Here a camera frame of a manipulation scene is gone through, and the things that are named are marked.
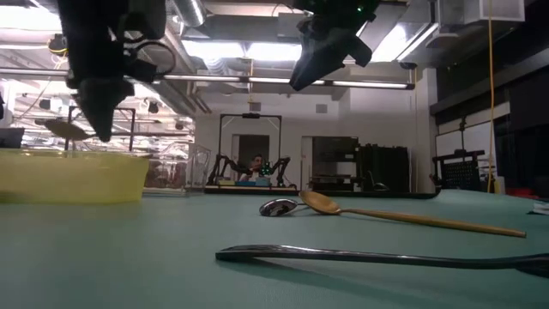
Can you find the dark shelf unit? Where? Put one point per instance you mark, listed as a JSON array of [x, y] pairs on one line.
[[334, 150]]

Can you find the white wall board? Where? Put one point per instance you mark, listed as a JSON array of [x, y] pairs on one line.
[[448, 143]]

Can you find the green table mat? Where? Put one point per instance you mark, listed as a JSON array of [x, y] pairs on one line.
[[128, 257]]

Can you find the long fluorescent light strip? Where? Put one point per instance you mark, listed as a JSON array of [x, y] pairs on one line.
[[214, 78]]

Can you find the black spoon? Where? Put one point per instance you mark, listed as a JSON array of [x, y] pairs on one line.
[[343, 256]]

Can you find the yellow plastic bin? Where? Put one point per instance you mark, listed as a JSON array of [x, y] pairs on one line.
[[73, 180]]

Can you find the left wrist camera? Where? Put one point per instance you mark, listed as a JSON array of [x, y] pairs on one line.
[[141, 70]]

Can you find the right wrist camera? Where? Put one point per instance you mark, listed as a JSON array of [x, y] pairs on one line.
[[360, 53]]

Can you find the white air conditioning unit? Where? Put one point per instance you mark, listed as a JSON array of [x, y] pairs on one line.
[[493, 10]]

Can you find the black metal gantry frame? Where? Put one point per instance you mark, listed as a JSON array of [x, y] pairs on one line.
[[132, 133], [251, 116]]

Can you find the black perforated cart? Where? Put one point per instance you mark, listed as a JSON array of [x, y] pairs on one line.
[[461, 173]]

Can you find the dark monitor screen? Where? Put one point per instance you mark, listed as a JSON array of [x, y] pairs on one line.
[[10, 139]]

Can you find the gold spoon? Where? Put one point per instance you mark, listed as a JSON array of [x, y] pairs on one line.
[[64, 129], [319, 201]]

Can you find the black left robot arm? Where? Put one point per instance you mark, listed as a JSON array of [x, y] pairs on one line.
[[94, 17]]

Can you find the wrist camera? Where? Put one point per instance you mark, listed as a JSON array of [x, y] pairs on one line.
[[141, 70], [360, 53]]

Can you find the person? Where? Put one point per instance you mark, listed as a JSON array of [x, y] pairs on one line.
[[256, 165]]

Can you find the neighbour station table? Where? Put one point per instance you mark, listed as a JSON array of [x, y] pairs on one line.
[[240, 188]]

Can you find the clear plastic bin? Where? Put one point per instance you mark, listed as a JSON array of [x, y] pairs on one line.
[[171, 176]]

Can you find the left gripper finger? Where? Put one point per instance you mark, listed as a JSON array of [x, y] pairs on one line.
[[105, 111]]

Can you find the black cabinet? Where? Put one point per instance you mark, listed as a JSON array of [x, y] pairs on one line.
[[386, 169]]

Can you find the round silver air duct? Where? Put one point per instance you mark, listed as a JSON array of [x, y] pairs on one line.
[[191, 13]]

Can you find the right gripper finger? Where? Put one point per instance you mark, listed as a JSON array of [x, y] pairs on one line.
[[321, 56]]

